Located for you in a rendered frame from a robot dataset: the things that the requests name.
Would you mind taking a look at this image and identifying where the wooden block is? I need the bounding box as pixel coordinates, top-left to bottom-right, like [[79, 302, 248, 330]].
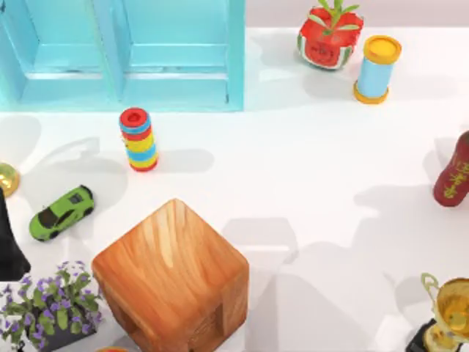
[[91, 198, 251, 352]]

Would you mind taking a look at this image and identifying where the blue and yellow can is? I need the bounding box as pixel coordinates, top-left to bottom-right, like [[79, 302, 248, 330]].
[[352, 34, 403, 105]]

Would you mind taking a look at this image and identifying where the stack of coloured rings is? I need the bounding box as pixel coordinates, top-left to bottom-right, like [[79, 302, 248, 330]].
[[119, 107, 161, 173]]

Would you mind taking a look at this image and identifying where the red bottle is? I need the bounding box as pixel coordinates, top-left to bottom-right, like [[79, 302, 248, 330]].
[[433, 131, 469, 208]]

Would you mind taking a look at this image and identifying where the green toy car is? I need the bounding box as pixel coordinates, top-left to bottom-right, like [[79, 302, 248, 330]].
[[29, 185, 95, 243]]

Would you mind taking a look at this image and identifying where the gold ball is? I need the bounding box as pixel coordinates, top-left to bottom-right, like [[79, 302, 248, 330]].
[[0, 163, 21, 199]]

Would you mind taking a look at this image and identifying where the gold trophy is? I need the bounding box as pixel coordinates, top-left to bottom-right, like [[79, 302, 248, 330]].
[[405, 273, 469, 352]]

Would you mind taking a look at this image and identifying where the watermelon plant pot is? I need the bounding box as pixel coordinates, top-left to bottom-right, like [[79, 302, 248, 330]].
[[297, 0, 365, 72]]

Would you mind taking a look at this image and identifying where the purple flower plant pot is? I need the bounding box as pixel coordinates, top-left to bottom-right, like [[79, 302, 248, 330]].
[[0, 260, 106, 352]]

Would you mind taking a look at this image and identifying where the light blue rack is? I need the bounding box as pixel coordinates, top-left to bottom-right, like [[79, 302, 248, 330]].
[[0, 0, 245, 113]]

